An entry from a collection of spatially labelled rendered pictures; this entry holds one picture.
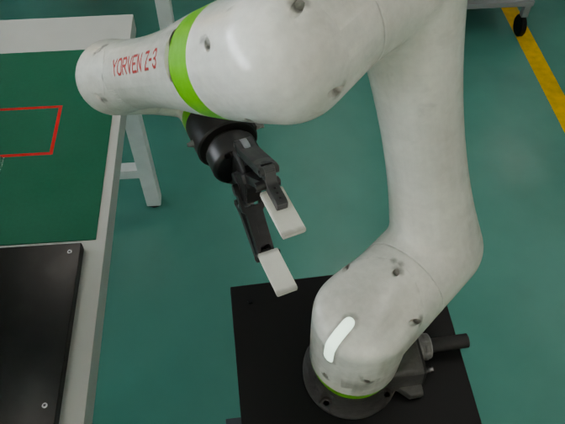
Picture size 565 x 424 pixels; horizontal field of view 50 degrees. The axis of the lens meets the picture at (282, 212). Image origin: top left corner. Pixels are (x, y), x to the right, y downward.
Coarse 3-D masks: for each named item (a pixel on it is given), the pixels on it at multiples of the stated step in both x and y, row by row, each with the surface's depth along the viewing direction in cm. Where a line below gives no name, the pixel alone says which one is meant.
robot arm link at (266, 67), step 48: (240, 0) 50; (288, 0) 48; (336, 0) 49; (192, 48) 55; (240, 48) 48; (288, 48) 47; (336, 48) 48; (192, 96) 58; (240, 96) 51; (288, 96) 49; (336, 96) 51
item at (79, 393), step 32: (0, 32) 163; (32, 32) 163; (64, 32) 163; (96, 32) 163; (128, 32) 163; (96, 256) 119; (96, 288) 115; (96, 320) 111; (96, 352) 109; (96, 384) 108; (64, 416) 100
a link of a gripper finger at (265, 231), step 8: (240, 200) 85; (240, 208) 85; (248, 208) 85; (256, 208) 85; (248, 216) 85; (256, 216) 85; (264, 216) 86; (248, 224) 86; (256, 224) 85; (264, 224) 86; (256, 232) 85; (264, 232) 86; (256, 240) 85; (264, 240) 86; (256, 248) 86; (272, 248) 86; (256, 256) 86
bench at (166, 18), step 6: (156, 0) 208; (162, 0) 208; (168, 0) 208; (156, 6) 210; (162, 6) 210; (168, 6) 210; (156, 12) 212; (162, 12) 212; (168, 12) 212; (162, 18) 214; (168, 18) 214; (162, 24) 216; (168, 24) 216
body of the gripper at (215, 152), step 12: (228, 132) 84; (240, 132) 85; (216, 144) 84; (228, 144) 83; (216, 156) 84; (228, 156) 84; (216, 168) 84; (228, 168) 85; (240, 168) 81; (228, 180) 88; (240, 192) 85; (252, 192) 82
